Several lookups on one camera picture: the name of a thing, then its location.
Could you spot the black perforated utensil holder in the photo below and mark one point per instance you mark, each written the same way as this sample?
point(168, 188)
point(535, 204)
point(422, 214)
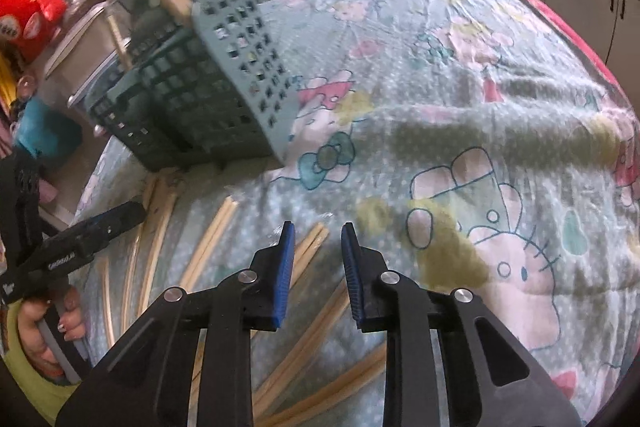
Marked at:
point(200, 107)

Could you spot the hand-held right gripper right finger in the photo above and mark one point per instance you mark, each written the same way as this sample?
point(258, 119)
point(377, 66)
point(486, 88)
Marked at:
point(352, 279)

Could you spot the red printed box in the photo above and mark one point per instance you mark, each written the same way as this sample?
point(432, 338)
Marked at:
point(30, 7)

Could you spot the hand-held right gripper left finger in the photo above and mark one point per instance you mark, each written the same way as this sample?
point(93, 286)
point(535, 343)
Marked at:
point(282, 279)

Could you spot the person's left hand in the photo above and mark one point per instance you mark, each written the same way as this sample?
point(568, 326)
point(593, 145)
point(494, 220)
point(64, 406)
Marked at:
point(70, 312)

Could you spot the cartoon printed blanket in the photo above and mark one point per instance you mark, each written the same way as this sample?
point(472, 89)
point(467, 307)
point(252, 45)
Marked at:
point(425, 82)

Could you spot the pile of wooden chopsticks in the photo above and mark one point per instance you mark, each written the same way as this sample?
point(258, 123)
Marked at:
point(212, 234)

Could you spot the teal plastic bucket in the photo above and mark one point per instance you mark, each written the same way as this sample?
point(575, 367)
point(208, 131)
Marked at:
point(45, 132)

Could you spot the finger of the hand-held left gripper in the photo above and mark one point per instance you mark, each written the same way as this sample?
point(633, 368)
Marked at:
point(100, 227)

